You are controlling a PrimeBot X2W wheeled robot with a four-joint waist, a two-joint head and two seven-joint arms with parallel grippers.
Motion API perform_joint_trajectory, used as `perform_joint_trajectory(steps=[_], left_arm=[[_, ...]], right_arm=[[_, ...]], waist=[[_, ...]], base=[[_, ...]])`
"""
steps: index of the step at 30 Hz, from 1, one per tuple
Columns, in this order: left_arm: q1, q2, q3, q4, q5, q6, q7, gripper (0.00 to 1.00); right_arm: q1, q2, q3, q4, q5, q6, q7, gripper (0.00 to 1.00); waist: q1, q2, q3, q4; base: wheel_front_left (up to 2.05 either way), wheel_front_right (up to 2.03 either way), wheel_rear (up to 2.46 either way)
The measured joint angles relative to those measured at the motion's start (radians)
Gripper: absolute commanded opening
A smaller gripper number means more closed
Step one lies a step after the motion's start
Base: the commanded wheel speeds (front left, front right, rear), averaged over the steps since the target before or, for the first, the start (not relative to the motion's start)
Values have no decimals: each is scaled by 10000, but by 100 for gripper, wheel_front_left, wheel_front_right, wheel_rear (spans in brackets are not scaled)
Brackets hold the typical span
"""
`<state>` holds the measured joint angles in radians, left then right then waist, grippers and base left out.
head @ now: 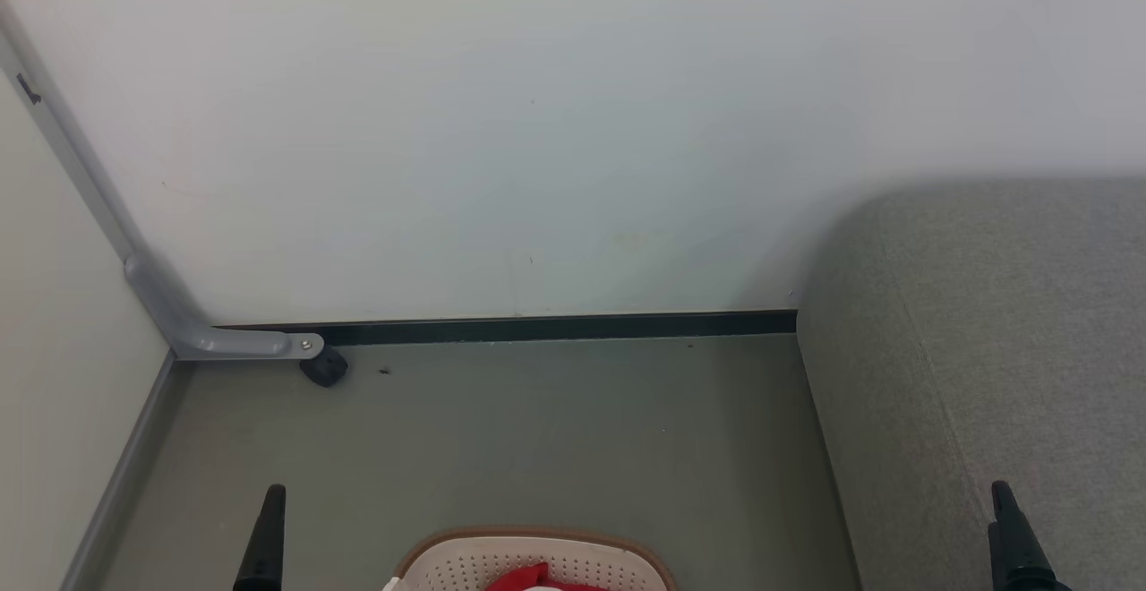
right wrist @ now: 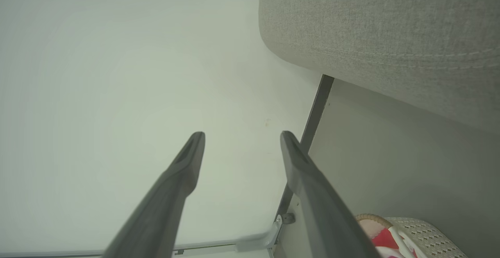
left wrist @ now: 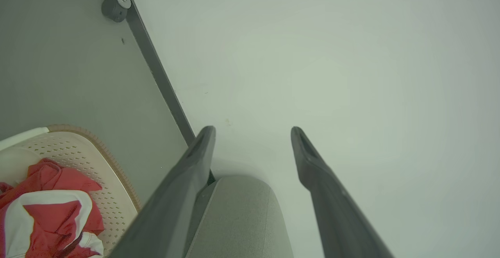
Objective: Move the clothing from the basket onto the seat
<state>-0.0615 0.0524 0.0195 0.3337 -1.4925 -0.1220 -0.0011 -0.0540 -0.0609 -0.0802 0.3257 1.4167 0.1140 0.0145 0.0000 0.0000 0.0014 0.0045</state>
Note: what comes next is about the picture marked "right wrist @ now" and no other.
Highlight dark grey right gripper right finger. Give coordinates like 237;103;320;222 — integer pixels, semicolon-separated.
280;131;382;258

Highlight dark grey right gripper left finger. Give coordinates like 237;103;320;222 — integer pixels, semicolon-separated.
102;131;206;258

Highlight red sports jersey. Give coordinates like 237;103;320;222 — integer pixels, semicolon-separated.
359;220;418;258

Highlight grey metal furniture leg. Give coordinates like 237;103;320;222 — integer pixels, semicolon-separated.
273;74;335;227

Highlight cream perforated laundry basket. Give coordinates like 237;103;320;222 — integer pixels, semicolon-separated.
355;213;468;258

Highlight grey carpet mat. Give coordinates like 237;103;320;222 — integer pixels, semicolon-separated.
259;0;500;135

